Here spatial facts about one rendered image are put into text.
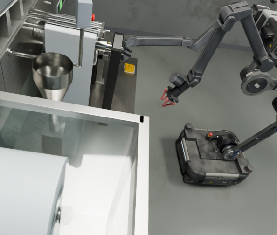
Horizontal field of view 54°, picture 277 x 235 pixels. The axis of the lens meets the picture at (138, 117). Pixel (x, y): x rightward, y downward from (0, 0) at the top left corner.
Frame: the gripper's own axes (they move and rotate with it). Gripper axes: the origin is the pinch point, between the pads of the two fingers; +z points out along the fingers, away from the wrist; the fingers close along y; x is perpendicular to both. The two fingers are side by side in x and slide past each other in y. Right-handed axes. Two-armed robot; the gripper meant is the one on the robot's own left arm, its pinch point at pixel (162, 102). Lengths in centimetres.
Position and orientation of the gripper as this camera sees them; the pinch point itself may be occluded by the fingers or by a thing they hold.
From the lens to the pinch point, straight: 169.0
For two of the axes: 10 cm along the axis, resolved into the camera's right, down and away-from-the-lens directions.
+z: -6.6, 5.4, 5.2
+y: 0.9, 7.5, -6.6
